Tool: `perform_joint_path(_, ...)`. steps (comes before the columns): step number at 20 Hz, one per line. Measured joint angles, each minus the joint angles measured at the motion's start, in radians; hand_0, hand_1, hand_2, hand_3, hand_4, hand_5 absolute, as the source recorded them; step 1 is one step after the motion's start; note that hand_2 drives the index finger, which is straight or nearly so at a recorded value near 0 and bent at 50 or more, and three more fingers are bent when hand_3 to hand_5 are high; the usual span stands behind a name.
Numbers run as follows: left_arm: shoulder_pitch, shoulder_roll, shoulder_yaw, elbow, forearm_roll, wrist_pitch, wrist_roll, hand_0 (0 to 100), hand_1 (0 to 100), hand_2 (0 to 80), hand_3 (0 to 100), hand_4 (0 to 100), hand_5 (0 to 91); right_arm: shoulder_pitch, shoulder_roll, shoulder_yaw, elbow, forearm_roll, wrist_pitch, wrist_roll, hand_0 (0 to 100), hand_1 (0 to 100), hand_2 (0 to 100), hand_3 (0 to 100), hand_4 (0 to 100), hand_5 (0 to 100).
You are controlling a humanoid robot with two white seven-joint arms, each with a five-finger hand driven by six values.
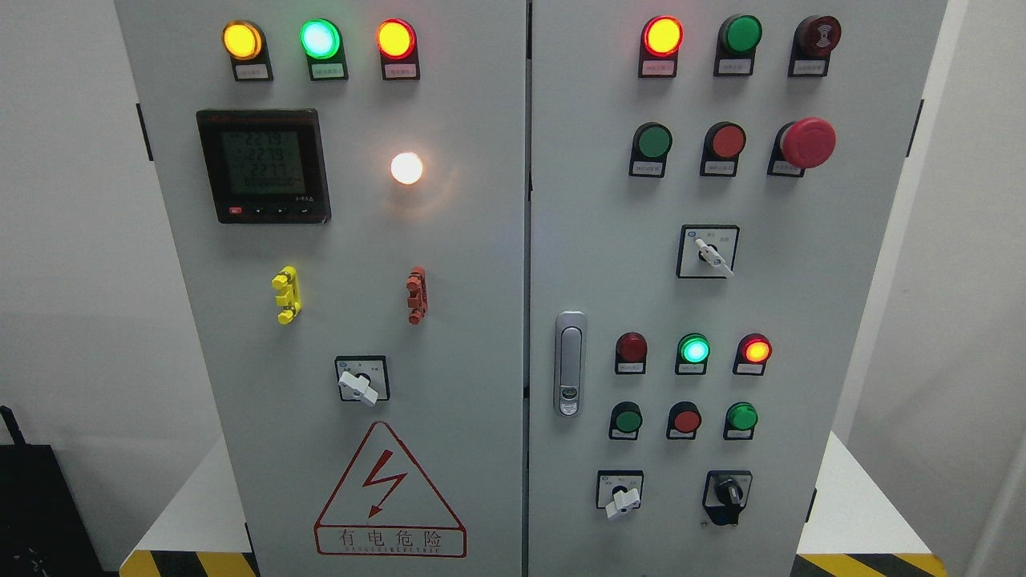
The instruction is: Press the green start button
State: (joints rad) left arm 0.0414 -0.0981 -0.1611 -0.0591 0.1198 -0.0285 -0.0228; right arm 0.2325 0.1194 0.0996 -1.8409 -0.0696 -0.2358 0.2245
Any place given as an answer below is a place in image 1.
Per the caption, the silver door handle lock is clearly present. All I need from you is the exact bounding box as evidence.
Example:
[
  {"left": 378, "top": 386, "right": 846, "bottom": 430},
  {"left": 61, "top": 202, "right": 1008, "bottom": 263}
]
[{"left": 553, "top": 311, "right": 587, "bottom": 417}]

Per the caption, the green unlit light right top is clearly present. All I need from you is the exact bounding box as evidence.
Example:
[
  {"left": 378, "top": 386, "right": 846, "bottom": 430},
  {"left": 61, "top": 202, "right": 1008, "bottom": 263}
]
[{"left": 713, "top": 14, "right": 763, "bottom": 77}]

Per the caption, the yellow indicator light top left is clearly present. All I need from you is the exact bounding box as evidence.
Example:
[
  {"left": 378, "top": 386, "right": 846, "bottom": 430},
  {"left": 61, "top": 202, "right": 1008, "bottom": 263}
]
[{"left": 221, "top": 21, "right": 273, "bottom": 82}]

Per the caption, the green push button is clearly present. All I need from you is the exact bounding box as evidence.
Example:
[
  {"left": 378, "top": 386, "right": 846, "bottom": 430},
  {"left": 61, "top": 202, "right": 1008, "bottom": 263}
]
[
  {"left": 722, "top": 401, "right": 759, "bottom": 441},
  {"left": 608, "top": 401, "right": 644, "bottom": 441},
  {"left": 628, "top": 122, "right": 672, "bottom": 178}
]

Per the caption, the lower left red indicator light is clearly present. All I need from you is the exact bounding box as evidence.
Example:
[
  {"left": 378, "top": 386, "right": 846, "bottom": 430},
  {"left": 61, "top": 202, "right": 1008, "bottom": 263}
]
[{"left": 613, "top": 332, "right": 648, "bottom": 375}]

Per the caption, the right grey cabinet door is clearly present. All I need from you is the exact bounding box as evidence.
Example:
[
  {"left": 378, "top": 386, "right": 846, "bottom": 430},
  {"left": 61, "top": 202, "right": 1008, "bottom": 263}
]
[{"left": 525, "top": 1, "right": 947, "bottom": 576}]

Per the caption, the upper green push button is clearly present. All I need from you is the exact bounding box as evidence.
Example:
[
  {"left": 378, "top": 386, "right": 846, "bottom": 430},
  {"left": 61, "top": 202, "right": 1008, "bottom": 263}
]
[{"left": 628, "top": 122, "right": 672, "bottom": 178}]

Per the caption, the white lit indicator light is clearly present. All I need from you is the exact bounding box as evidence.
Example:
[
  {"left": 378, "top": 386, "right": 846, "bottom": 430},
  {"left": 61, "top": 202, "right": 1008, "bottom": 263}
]
[{"left": 390, "top": 151, "right": 424, "bottom": 185}]

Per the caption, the red electric hazard warning sticker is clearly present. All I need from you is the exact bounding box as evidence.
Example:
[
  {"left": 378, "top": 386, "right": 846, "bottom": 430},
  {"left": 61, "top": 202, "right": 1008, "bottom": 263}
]
[{"left": 314, "top": 421, "right": 467, "bottom": 557}]

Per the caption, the red push button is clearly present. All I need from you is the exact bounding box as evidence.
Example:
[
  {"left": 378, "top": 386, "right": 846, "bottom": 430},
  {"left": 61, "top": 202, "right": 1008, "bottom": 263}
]
[
  {"left": 700, "top": 122, "right": 746, "bottom": 178},
  {"left": 664, "top": 401, "right": 702, "bottom": 441}
]

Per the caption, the red lit light right top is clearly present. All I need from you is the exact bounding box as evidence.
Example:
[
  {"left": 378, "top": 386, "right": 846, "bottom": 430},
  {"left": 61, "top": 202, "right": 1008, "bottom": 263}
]
[{"left": 637, "top": 15, "right": 685, "bottom": 78}]

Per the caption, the black digital power meter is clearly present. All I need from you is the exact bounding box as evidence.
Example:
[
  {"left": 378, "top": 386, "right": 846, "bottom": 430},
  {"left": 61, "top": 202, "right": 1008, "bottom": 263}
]
[{"left": 196, "top": 108, "right": 331, "bottom": 225}]

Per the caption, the lower green indicator light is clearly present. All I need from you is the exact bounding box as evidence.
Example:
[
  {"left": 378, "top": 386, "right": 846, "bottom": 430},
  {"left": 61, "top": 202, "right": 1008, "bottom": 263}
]
[{"left": 675, "top": 333, "right": 711, "bottom": 375}]

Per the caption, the black selector switch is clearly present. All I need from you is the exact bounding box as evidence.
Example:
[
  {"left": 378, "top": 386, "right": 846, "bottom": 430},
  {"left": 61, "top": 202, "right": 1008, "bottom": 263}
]
[{"left": 702, "top": 469, "right": 753, "bottom": 527}]

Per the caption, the red emergency stop mushroom button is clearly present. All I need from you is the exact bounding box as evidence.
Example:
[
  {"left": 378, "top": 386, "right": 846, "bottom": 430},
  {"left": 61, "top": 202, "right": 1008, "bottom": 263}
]
[{"left": 767, "top": 117, "right": 837, "bottom": 178}]

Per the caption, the red lit indicator light top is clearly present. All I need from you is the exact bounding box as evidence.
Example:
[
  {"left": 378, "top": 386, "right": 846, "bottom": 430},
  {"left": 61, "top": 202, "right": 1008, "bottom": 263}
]
[{"left": 374, "top": 18, "right": 421, "bottom": 81}]

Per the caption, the upper red push button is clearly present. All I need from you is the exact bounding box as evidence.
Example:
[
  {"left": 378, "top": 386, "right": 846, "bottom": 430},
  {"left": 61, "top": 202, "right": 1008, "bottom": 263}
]
[{"left": 700, "top": 122, "right": 746, "bottom": 178}]

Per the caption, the red terminal connector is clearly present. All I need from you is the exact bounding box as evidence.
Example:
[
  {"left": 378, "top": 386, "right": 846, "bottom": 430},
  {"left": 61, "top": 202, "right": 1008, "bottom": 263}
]
[{"left": 406, "top": 266, "right": 429, "bottom": 325}]

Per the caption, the left door white selector switch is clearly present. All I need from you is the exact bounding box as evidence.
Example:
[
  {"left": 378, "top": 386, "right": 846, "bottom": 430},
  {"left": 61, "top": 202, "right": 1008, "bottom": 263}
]
[{"left": 334, "top": 355, "right": 390, "bottom": 406}]

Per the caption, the upper right white selector switch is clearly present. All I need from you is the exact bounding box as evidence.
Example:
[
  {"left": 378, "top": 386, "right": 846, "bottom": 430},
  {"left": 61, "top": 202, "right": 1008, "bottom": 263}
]
[{"left": 677, "top": 225, "right": 740, "bottom": 279}]

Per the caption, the left grey cabinet door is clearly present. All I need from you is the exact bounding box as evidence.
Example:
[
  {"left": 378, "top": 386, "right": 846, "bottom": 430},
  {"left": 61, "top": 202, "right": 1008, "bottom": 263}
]
[{"left": 115, "top": 1, "right": 527, "bottom": 576}]

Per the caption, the grey cabinet door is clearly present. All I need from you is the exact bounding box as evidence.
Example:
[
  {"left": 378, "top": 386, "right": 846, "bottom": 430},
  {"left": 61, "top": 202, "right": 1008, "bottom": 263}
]
[
  {"left": 115, "top": 1, "right": 527, "bottom": 576},
  {"left": 525, "top": 1, "right": 947, "bottom": 576}
]

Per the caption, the lower left green push button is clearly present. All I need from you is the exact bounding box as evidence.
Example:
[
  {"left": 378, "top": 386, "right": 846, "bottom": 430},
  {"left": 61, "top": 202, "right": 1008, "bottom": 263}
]
[{"left": 608, "top": 401, "right": 644, "bottom": 441}]

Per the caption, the black box at left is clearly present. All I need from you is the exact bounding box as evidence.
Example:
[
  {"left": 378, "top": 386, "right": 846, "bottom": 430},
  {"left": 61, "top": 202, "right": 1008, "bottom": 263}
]
[{"left": 1, "top": 406, "right": 105, "bottom": 576}]

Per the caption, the lower right green push button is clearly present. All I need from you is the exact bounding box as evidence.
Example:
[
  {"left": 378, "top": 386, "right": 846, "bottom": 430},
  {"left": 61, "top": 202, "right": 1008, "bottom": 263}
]
[{"left": 722, "top": 401, "right": 759, "bottom": 441}]

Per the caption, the white platform with hazard stripes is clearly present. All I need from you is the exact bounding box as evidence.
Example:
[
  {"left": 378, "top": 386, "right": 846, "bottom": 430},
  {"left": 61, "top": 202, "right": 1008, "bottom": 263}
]
[{"left": 119, "top": 436, "right": 947, "bottom": 576}]

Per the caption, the lower white selector switch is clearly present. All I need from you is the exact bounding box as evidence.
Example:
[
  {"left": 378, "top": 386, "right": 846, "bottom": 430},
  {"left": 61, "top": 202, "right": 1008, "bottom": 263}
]
[{"left": 595, "top": 469, "right": 644, "bottom": 521}]

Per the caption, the lower right red indicator light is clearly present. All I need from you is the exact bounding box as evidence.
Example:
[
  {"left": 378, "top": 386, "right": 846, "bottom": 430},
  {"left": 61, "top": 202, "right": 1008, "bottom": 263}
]
[{"left": 732, "top": 333, "right": 773, "bottom": 376}]

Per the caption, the green lit indicator light top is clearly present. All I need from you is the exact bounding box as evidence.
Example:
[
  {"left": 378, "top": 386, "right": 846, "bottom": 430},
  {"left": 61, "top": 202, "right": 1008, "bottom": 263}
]
[{"left": 298, "top": 18, "right": 348, "bottom": 81}]

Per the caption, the yellow terminal connector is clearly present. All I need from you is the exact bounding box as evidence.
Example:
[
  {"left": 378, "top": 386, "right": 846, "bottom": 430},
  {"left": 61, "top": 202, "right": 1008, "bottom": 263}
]
[{"left": 271, "top": 265, "right": 303, "bottom": 325}]

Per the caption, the lower red push button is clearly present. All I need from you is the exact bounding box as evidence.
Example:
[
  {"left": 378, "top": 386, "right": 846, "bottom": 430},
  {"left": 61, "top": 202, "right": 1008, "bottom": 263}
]
[{"left": 664, "top": 401, "right": 702, "bottom": 441}]

